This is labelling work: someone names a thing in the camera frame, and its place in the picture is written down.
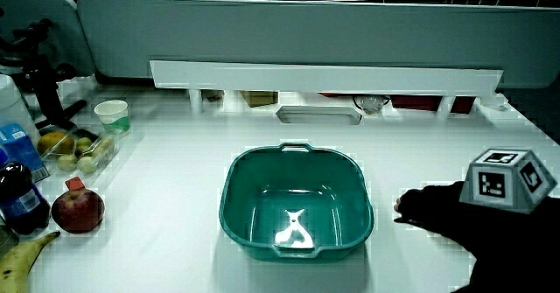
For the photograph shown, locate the person's right hand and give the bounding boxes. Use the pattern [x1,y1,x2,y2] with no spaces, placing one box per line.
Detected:
[393,148,558,243]

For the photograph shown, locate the yellow pear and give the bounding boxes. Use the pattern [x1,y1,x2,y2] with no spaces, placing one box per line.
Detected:
[36,130,76,157]

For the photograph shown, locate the person's right forearm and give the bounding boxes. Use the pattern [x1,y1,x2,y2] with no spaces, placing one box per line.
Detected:
[452,195,560,293]

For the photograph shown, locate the white desk shelf riser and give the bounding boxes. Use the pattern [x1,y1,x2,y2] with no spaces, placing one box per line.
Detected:
[149,59,505,115]

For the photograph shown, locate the white desk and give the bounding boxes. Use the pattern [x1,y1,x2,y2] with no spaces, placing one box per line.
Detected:
[0,75,560,293]

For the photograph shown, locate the dark red box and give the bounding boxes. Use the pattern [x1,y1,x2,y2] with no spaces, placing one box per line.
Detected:
[389,94,476,115]

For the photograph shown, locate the green plastic basin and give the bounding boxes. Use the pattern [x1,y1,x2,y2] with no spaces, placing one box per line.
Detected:
[218,142,375,261]

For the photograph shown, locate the brown cardboard box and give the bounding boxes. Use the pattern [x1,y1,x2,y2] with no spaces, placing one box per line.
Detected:
[239,90,280,108]

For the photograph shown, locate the wide grey partition panel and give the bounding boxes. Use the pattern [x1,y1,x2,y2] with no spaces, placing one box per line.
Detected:
[76,0,560,89]

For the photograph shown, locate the white and green paper cup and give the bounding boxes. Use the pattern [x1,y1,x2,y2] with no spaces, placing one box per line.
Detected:
[93,99,132,136]

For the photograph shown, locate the clear plastic fruit tray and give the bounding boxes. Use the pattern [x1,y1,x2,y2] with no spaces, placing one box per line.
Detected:
[39,128,122,177]

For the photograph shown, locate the red apple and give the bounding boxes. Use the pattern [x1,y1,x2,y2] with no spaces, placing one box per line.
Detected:
[51,188,106,234]

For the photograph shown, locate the small red block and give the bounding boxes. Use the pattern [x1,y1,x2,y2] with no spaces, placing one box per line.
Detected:
[65,176,87,192]

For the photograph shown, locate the dark soda bottle blue label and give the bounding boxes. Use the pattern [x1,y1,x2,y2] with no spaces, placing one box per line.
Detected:
[0,161,52,235]

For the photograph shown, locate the yellow banana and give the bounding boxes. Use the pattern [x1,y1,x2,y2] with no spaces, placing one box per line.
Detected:
[0,230,62,293]

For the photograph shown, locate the blue drink carton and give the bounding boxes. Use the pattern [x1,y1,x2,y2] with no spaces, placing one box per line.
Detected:
[0,122,51,183]

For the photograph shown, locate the narrow grey partition panel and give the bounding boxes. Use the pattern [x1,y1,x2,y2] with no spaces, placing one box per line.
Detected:
[0,0,96,78]

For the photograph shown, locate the white plastic jug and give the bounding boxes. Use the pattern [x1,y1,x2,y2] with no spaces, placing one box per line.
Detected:
[0,73,41,148]

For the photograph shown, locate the black camera stand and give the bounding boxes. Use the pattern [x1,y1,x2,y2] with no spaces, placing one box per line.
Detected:
[0,17,88,131]

